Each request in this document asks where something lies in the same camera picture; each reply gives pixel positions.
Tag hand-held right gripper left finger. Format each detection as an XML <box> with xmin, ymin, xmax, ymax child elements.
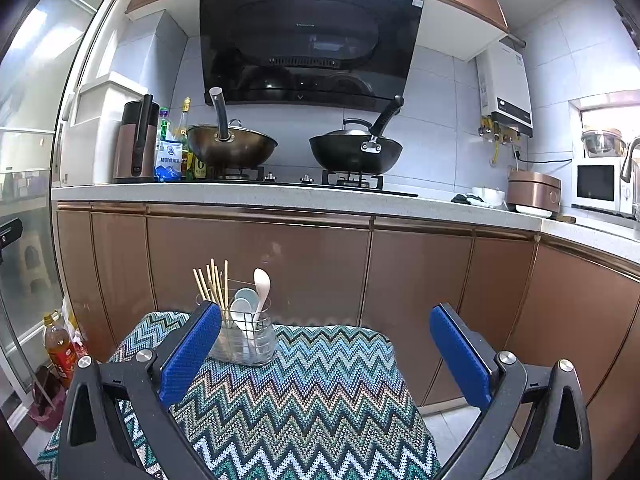
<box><xmin>57</xmin><ymin>301</ymin><xmax>223</xmax><ymax>480</ymax></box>

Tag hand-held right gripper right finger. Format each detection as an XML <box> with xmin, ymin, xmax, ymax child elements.
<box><xmin>429</xmin><ymin>302</ymin><xmax>596</xmax><ymax>480</ymax></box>

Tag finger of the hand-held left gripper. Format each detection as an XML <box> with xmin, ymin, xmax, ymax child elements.
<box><xmin>0</xmin><ymin>218</ymin><xmax>24</xmax><ymax>263</ymax></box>

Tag wire utensil holder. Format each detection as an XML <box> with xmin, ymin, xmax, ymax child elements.
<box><xmin>195</xmin><ymin>292</ymin><xmax>277</xmax><ymax>367</ymax></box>

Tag plastic stool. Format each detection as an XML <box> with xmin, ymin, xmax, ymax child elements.
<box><xmin>17</xmin><ymin>232</ymin><xmax>53</xmax><ymax>291</ymax></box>

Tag plastic bag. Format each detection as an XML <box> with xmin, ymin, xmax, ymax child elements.
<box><xmin>60</xmin><ymin>296</ymin><xmax>81</xmax><ymax>333</ymax></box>

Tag brown kitchen base cabinets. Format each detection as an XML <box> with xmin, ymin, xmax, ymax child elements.
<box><xmin>55</xmin><ymin>200</ymin><xmax>640</xmax><ymax>461</ymax></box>

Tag zigzag knitted cloth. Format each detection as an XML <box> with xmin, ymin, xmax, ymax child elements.
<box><xmin>36</xmin><ymin>310</ymin><xmax>443</xmax><ymax>480</ymax></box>

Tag glass sliding door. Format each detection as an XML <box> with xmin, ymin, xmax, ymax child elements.
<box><xmin>0</xmin><ymin>0</ymin><xmax>126</xmax><ymax>396</ymax></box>

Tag large cooking oil bottle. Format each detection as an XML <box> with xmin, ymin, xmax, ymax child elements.
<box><xmin>42</xmin><ymin>312</ymin><xmax>78</xmax><ymax>388</ymax></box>

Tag white countertop appliance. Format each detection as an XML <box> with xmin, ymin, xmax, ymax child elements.
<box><xmin>60</xmin><ymin>72</ymin><xmax>148</xmax><ymax>186</ymax></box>

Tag brown electric kettle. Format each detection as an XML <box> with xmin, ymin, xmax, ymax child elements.
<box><xmin>112</xmin><ymin>94</ymin><xmax>161</xmax><ymax>183</ymax></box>

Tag maroon bucket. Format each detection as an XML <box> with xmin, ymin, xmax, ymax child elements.
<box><xmin>27</xmin><ymin>365</ymin><xmax>68</xmax><ymax>433</ymax></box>

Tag white bowl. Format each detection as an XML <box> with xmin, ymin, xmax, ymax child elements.
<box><xmin>471</xmin><ymin>186</ymin><xmax>506</xmax><ymax>209</ymax></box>

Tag blue salt bag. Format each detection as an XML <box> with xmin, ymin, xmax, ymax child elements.
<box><xmin>155</xmin><ymin>139</ymin><xmax>183</xmax><ymax>182</ymax></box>

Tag brown rice cooker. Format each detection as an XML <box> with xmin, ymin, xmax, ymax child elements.
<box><xmin>506</xmin><ymin>170</ymin><xmax>562</xmax><ymax>218</ymax></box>

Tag dark oil bottle yellow label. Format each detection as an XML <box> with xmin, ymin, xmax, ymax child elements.
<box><xmin>185</xmin><ymin>150</ymin><xmax>207</xmax><ymax>181</ymax></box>

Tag black gas stove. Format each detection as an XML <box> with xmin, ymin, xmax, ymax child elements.
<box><xmin>202</xmin><ymin>167</ymin><xmax>420</xmax><ymax>198</ymax></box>

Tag yellow gas valve pipes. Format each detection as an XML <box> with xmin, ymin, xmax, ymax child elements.
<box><xmin>477</xmin><ymin>120</ymin><xmax>526</xmax><ymax>167</ymax></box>

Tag clear bottle with yellow cap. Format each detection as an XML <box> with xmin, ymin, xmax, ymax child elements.
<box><xmin>176</xmin><ymin>97</ymin><xmax>193</xmax><ymax>151</ymax></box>

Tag bronze wok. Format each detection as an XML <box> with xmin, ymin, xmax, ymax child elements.
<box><xmin>186</xmin><ymin>87</ymin><xmax>278</xmax><ymax>168</ymax></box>

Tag white microwave oven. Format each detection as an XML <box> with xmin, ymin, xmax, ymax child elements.
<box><xmin>571</xmin><ymin>157</ymin><xmax>636</xmax><ymax>216</ymax></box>

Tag black wok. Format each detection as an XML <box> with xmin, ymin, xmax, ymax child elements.
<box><xmin>308</xmin><ymin>95</ymin><xmax>405</xmax><ymax>173</ymax></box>

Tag black wok lid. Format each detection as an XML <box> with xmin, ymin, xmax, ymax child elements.
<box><xmin>320</xmin><ymin>119</ymin><xmax>373</xmax><ymax>141</ymax></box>

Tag metal kitchen faucet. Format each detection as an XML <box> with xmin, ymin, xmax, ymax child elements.
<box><xmin>620</xmin><ymin>135</ymin><xmax>640</xmax><ymax>183</ymax></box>

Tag white water heater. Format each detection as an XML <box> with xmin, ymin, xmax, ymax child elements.
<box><xmin>475</xmin><ymin>42</ymin><xmax>533</xmax><ymax>138</ymax></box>

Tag window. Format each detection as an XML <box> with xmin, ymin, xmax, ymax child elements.
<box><xmin>580</xmin><ymin>105</ymin><xmax>640</xmax><ymax>158</ymax></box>

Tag black range hood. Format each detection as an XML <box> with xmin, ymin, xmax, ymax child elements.
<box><xmin>199</xmin><ymin>0</ymin><xmax>426</xmax><ymax>112</ymax></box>

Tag black power cable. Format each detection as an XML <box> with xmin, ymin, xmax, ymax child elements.
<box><xmin>512</xmin><ymin>152</ymin><xmax>573</xmax><ymax>166</ymax></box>

